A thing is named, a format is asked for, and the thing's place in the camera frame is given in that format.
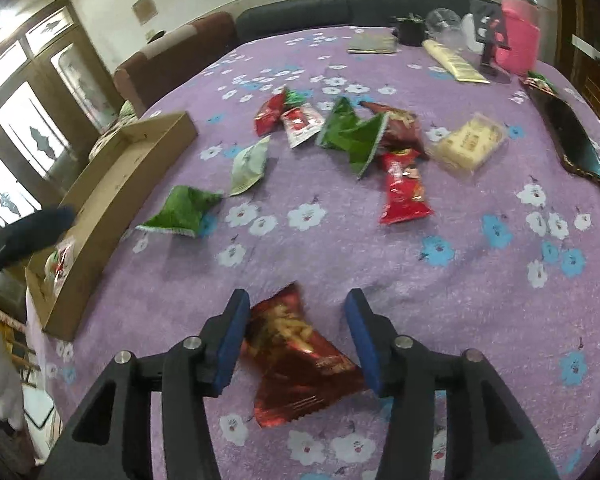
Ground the purple floral tablecloth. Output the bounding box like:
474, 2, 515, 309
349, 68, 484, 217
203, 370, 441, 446
25, 25, 600, 480

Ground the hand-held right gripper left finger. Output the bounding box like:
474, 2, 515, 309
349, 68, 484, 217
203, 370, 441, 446
39, 288, 251, 480

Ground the black smartphone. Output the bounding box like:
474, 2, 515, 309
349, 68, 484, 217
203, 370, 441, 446
525, 82, 600, 187

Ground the black pot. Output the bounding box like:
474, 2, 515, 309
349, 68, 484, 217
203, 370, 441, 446
392, 14, 427, 46

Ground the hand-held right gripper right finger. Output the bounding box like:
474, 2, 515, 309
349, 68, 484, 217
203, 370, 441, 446
344, 288, 562, 480

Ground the wooden glass door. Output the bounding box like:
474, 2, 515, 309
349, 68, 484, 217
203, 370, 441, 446
0, 0, 123, 231

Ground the pink sleeved bottle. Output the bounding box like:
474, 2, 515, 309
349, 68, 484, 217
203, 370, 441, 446
495, 0, 542, 76

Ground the red and green snack packet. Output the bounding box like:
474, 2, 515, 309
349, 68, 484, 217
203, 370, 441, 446
253, 87, 303, 137

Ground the dark grey sofa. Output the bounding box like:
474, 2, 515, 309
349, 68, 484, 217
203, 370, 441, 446
235, 0, 506, 46

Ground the brown armchair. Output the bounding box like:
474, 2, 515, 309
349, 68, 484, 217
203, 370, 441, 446
113, 11, 239, 117

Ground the brown red snack packet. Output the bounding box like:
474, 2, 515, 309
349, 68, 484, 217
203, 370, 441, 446
360, 101, 426, 161

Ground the cardboard box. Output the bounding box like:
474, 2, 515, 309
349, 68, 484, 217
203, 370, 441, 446
24, 111, 199, 342

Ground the clear plastic cup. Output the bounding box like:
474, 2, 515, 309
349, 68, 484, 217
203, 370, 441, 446
425, 8, 466, 51

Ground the bright red snack packet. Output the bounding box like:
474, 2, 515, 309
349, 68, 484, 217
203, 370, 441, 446
378, 149, 435, 225

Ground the black phone stand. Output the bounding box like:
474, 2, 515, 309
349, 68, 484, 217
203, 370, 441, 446
469, 0, 513, 83

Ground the white and red snack packet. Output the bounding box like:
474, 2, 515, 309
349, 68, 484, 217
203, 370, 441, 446
280, 102, 327, 149

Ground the green crumpled snack packet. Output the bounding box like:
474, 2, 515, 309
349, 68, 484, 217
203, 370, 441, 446
136, 186, 224, 237

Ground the brown wooden cabinet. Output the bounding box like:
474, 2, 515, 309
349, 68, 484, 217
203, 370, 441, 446
555, 0, 600, 133

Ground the yellow long packet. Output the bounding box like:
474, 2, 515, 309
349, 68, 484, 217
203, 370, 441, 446
422, 39, 491, 84

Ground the wall switch plate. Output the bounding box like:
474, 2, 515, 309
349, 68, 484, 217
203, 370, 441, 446
132, 0, 157, 25

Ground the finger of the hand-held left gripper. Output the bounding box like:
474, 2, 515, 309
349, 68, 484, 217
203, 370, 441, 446
0, 205, 77, 281

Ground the dark red snack packet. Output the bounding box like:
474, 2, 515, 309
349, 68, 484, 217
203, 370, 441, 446
241, 282, 367, 428

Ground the cream wafer snack packet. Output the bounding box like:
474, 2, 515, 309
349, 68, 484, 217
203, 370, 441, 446
426, 112, 508, 177

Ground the small red green candy packet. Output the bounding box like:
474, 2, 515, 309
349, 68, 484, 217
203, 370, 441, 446
526, 71, 560, 96

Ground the pale green snack packet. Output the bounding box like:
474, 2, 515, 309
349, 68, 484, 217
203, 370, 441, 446
228, 136, 272, 197

